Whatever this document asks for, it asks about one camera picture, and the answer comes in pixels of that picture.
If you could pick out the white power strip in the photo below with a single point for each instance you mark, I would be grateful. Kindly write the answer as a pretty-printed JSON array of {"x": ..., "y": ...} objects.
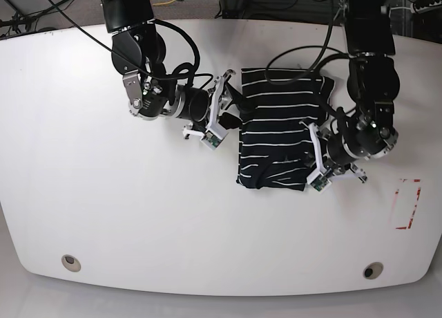
[{"x": 421, "y": 6}]

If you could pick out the left table cable grommet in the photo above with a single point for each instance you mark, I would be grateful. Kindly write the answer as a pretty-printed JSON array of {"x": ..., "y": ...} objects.
[{"x": 71, "y": 263}]

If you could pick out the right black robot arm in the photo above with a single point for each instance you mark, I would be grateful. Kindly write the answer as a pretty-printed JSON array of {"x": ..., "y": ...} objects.
[{"x": 138, "y": 53}]

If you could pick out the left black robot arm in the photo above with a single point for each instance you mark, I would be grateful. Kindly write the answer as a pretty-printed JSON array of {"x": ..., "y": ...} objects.
[{"x": 373, "y": 85}]

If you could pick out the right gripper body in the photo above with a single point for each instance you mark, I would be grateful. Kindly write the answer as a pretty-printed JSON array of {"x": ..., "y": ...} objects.
[{"x": 149, "y": 98}]

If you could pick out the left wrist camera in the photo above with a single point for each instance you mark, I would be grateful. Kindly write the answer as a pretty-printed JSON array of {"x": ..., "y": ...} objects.
[{"x": 320, "y": 183}]

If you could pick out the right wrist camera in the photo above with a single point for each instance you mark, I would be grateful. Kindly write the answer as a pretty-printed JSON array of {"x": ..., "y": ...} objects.
[{"x": 211, "y": 140}]

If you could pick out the red tape rectangle marking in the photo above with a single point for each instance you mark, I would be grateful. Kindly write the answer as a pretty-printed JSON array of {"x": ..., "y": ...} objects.
[{"x": 406, "y": 199}]

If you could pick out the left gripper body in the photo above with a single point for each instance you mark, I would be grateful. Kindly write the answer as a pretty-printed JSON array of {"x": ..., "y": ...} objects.
[{"x": 358, "y": 139}]

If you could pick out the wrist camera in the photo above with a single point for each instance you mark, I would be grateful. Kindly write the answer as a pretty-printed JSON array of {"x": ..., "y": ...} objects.
[
  {"x": 211, "y": 140},
  {"x": 320, "y": 183}
]

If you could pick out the right table cable grommet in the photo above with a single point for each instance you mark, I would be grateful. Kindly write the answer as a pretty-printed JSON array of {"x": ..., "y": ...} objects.
[{"x": 373, "y": 270}]

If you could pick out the table cable grommet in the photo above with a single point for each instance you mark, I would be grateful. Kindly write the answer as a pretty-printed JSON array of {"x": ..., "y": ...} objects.
[
  {"x": 71, "y": 263},
  {"x": 373, "y": 270}
]

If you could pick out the black white striped T-shirt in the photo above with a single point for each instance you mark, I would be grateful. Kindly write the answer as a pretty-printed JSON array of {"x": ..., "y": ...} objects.
[{"x": 274, "y": 140}]

